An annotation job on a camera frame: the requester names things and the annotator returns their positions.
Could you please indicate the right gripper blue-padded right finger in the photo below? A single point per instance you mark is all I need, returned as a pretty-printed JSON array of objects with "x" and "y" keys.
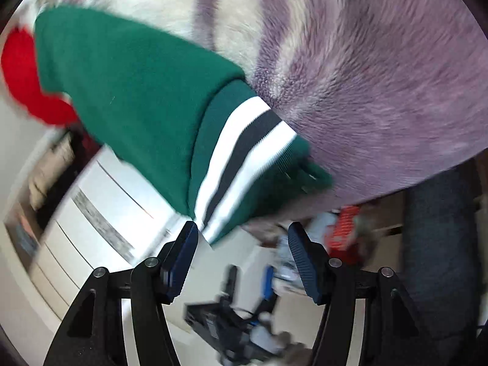
[{"x": 376, "y": 304}]

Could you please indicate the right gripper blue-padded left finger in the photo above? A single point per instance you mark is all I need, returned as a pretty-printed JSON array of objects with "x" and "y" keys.
[{"x": 91, "y": 332}]

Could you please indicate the green sweater with striped cuffs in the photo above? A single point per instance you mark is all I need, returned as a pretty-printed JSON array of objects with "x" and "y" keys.
[{"x": 183, "y": 116}]

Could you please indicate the white drawer cabinet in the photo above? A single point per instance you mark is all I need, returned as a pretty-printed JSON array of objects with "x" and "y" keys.
[{"x": 110, "y": 217}]

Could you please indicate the black device on floor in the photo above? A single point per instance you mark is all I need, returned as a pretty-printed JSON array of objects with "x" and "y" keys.
[{"x": 248, "y": 339}]

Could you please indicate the lilac leaf-print bed blanket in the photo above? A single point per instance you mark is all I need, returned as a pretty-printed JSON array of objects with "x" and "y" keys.
[{"x": 387, "y": 92}]

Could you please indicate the red knitted garment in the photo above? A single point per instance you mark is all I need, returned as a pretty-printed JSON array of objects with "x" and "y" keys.
[{"x": 18, "y": 63}]

